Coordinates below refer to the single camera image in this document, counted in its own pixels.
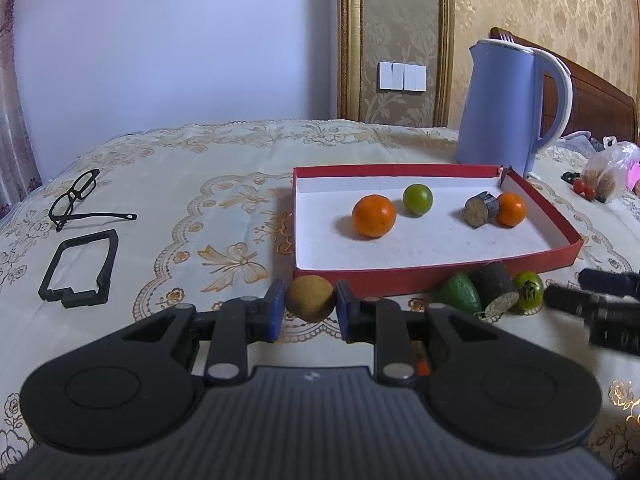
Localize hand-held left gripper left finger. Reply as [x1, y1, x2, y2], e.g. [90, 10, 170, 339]
[120, 278, 287, 387]

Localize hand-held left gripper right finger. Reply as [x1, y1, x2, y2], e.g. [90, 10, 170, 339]
[336, 280, 501, 387]

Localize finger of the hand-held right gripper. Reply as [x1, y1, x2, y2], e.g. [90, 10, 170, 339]
[579, 268, 640, 297]
[543, 284, 640, 357]

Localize brown longan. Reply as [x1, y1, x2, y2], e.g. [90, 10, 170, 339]
[285, 276, 337, 324]

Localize green tomato with dark stem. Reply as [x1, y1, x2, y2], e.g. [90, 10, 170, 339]
[512, 270, 545, 311]

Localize red cardboard box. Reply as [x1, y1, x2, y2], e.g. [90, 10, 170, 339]
[291, 162, 585, 298]

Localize long dark sugarcane piece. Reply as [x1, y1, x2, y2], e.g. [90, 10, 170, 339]
[473, 261, 521, 317]

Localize large orange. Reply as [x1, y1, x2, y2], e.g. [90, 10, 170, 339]
[352, 194, 398, 239]

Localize small orange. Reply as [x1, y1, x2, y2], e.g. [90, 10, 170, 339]
[496, 192, 528, 227]

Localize green avocado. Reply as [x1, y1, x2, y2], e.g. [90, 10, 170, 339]
[440, 272, 483, 315]

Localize short dark sugarcane piece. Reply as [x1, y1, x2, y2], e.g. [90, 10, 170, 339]
[463, 191, 502, 229]

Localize plain green tomato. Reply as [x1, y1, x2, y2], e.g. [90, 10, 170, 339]
[402, 183, 434, 217]

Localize clear plastic bag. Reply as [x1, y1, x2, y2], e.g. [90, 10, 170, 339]
[582, 136, 640, 203]

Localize cream lace tablecloth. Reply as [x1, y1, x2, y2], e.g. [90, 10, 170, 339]
[0, 119, 640, 466]

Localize wooden headboard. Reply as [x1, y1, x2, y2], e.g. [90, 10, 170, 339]
[489, 27, 640, 143]

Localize black eyeglasses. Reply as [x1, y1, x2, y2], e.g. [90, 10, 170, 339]
[48, 168, 138, 233]

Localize blue electric kettle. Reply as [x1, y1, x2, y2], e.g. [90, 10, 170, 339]
[455, 38, 573, 179]

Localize patterned pink curtain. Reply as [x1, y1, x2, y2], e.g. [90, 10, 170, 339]
[0, 0, 43, 221]

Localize black rectangular plastic frame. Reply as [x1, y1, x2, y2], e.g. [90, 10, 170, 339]
[38, 229, 119, 308]

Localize white wall light switch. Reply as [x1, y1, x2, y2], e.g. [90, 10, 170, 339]
[378, 61, 427, 92]

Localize gold wall moulding frame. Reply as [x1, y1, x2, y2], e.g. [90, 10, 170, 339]
[337, 0, 455, 127]

